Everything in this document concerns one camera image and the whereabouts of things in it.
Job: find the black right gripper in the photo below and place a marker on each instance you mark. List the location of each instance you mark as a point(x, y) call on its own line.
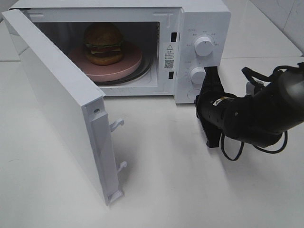
point(211, 83)

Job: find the round white door button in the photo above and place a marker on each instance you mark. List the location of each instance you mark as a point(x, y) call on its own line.
point(192, 94)

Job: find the white microwave knob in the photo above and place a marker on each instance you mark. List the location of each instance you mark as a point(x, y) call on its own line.
point(203, 45)
point(197, 75)

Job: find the pink round plate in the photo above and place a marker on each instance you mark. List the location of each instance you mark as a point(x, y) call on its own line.
point(130, 62)

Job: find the white microwave door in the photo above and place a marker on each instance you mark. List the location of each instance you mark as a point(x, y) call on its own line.
point(71, 102)

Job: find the toy burger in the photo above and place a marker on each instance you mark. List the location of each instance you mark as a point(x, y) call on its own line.
point(103, 43)

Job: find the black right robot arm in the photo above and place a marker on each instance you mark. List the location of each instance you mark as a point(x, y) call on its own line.
point(259, 119)

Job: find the white warning label sticker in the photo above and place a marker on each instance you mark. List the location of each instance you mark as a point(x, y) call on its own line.
point(169, 51)

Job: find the glass microwave turntable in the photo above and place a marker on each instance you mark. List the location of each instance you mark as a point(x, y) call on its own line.
point(144, 67)

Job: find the white microwave oven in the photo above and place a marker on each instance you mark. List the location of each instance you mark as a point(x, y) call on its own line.
point(147, 23)

